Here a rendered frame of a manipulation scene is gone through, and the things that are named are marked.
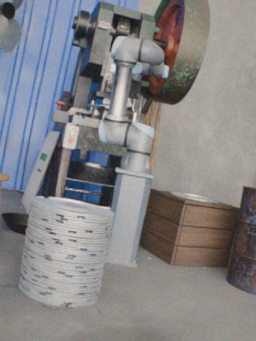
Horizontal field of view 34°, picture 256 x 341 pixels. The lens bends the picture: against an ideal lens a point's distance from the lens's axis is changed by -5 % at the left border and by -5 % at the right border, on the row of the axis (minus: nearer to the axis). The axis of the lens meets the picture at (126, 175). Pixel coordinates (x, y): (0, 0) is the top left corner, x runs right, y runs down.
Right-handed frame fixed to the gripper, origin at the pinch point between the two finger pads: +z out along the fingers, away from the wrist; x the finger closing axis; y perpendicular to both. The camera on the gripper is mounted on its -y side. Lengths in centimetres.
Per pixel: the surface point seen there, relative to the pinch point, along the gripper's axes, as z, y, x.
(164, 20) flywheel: -53, 32, 71
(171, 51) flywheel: -37, 32, 37
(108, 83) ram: -7.7, -7.2, 20.4
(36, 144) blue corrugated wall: 90, -32, 113
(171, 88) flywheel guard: -17.1, 30.8, 10.3
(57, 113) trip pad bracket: 11.0, -37.7, -2.8
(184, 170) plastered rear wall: 87, 117, 110
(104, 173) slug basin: 43.1, 0.4, -7.6
